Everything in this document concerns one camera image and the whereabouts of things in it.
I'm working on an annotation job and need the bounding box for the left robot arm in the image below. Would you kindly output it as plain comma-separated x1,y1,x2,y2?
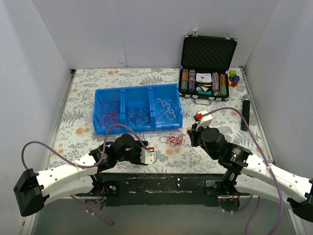
13,134,157,217

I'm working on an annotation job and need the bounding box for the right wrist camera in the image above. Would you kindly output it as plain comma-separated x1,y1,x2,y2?
194,110,213,130

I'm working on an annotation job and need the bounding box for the black microphone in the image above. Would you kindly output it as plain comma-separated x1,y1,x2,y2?
242,94,251,126

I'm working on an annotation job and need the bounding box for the dark blue cable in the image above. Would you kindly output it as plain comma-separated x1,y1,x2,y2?
127,105,151,127

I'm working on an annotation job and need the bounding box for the blue three-compartment bin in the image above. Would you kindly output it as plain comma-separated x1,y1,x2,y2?
93,84,183,135

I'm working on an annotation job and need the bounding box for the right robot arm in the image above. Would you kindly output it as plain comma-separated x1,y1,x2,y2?
187,124,313,222

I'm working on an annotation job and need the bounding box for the black poker chip case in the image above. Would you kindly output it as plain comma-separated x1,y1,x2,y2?
179,35,238,101

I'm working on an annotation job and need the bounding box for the white cable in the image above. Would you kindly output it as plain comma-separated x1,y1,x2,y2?
154,97,179,123

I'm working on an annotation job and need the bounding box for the colourful block toy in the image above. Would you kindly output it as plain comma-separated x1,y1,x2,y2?
228,70,240,87

